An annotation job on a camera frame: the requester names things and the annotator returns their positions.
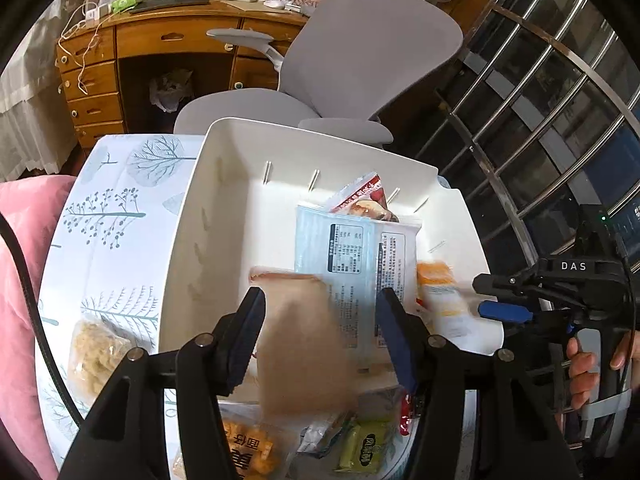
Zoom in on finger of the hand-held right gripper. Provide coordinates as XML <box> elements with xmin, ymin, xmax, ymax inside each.
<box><xmin>472</xmin><ymin>266</ymin><xmax>551</xmax><ymax>297</ymax></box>
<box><xmin>477</xmin><ymin>300</ymin><xmax>576</xmax><ymax>335</ymax></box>

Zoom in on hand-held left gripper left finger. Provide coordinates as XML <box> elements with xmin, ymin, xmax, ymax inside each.
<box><xmin>59</xmin><ymin>286</ymin><xmax>267</xmax><ymax>480</ymax></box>

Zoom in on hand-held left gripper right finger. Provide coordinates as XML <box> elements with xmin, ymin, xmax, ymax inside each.
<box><xmin>375</xmin><ymin>286</ymin><xmax>581</xmax><ymax>480</ymax></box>

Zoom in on brown paper snack packet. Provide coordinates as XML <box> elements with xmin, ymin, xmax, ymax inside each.
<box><xmin>249</xmin><ymin>267</ymin><xmax>362</xmax><ymax>418</ymax></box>

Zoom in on small red snack packet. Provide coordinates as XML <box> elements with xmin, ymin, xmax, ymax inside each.
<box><xmin>397</xmin><ymin>392</ymin><xmax>426</xmax><ymax>436</ymax></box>

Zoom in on light blue snack packet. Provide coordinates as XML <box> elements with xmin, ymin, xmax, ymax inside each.
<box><xmin>292</xmin><ymin>202</ymin><xmax>423</xmax><ymax>368</ymax></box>

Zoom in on white plastic storage bin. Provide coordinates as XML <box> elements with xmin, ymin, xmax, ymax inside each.
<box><xmin>159</xmin><ymin>117</ymin><xmax>505</xmax><ymax>397</ymax></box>

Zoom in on green snack packet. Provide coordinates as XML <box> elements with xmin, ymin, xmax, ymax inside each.
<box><xmin>332</xmin><ymin>420</ymin><xmax>396</xmax><ymax>475</ymax></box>

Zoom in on small white snack packet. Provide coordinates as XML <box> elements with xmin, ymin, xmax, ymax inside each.
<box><xmin>297</xmin><ymin>412</ymin><xmax>351</xmax><ymax>456</ymax></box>

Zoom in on orange cracker packet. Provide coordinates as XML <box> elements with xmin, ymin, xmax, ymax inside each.
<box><xmin>172</xmin><ymin>417</ymin><xmax>296</xmax><ymax>480</ymax></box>

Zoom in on red white chips packet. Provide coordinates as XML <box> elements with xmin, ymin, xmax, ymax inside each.
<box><xmin>327</xmin><ymin>171</ymin><xmax>401</xmax><ymax>224</ymax></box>

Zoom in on puffed snack clear packet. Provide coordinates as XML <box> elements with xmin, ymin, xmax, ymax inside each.
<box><xmin>67</xmin><ymin>317</ymin><xmax>134</xmax><ymax>406</ymax></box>

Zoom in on person's right hand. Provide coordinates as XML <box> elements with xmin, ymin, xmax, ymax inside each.
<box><xmin>568</xmin><ymin>330</ymin><xmax>640</xmax><ymax>413</ymax></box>

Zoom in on tree print tablecloth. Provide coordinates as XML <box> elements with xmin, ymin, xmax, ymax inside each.
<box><xmin>35</xmin><ymin>134</ymin><xmax>481</xmax><ymax>480</ymax></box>

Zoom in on steel window grille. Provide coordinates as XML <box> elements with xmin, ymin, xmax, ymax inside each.
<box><xmin>415</xmin><ymin>0</ymin><xmax>640</xmax><ymax>311</ymax></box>

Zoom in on pink blanket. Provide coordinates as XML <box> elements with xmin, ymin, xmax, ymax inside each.
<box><xmin>0</xmin><ymin>175</ymin><xmax>77</xmax><ymax>480</ymax></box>

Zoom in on bin bag under desk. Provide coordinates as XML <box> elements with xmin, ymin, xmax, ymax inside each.
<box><xmin>149</xmin><ymin>67</ymin><xmax>196</xmax><ymax>114</ymax></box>

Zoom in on grey office chair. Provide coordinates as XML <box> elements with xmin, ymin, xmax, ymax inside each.
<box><xmin>172</xmin><ymin>0</ymin><xmax>465</xmax><ymax>149</ymax></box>

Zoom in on white lace cover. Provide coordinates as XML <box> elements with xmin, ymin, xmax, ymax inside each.
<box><xmin>0</xmin><ymin>35</ymin><xmax>81</xmax><ymax>184</ymax></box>

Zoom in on wooden desk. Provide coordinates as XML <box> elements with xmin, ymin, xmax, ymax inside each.
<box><xmin>54</xmin><ymin>0</ymin><xmax>311</xmax><ymax>149</ymax></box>

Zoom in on black keyboard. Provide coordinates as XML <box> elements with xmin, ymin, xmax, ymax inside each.
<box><xmin>127</xmin><ymin>0</ymin><xmax>211</xmax><ymax>14</ymax></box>

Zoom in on black cable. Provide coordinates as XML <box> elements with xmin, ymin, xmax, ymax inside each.
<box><xmin>0</xmin><ymin>215</ymin><xmax>86</xmax><ymax>429</ymax></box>

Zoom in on white charging cables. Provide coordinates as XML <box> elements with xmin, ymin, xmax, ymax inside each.
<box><xmin>56</xmin><ymin>2</ymin><xmax>119</xmax><ymax>97</ymax></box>

